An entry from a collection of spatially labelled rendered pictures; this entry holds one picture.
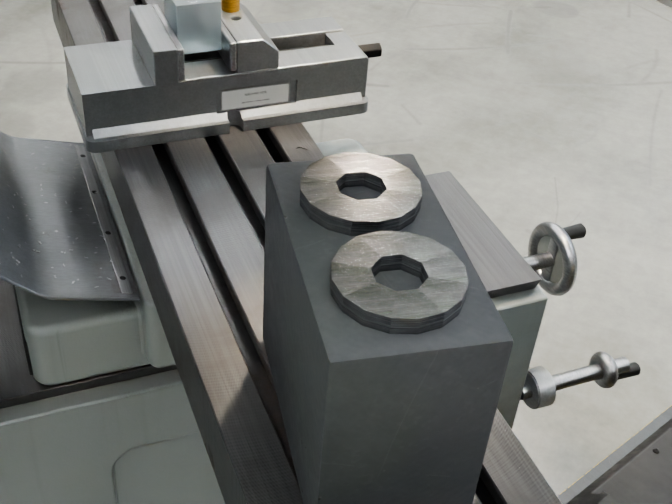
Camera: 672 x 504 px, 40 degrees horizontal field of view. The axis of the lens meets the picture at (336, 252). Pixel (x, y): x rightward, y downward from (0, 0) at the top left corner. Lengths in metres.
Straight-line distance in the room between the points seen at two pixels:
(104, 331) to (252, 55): 0.35
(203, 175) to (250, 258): 0.15
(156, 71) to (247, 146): 0.13
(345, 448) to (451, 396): 0.08
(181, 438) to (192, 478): 0.08
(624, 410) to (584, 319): 0.29
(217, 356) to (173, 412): 0.33
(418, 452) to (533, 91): 2.70
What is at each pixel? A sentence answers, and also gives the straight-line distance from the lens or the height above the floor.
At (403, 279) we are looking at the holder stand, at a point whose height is 1.10.
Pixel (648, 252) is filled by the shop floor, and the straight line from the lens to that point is 2.62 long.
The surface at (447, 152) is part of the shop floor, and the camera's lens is 2.85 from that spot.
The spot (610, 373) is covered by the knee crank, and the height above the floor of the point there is 0.50.
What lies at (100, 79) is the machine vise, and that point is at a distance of 1.09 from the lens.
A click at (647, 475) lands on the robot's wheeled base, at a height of 0.59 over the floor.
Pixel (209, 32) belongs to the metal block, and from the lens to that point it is 1.10.
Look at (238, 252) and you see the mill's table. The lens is 0.93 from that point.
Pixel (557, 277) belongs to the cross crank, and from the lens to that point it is 1.47.
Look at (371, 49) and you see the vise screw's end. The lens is 1.21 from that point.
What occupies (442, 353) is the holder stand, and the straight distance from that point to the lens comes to 0.57.
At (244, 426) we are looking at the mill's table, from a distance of 0.76.
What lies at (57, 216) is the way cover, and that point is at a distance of 1.09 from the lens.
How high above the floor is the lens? 1.49
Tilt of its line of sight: 38 degrees down
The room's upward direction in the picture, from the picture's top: 5 degrees clockwise
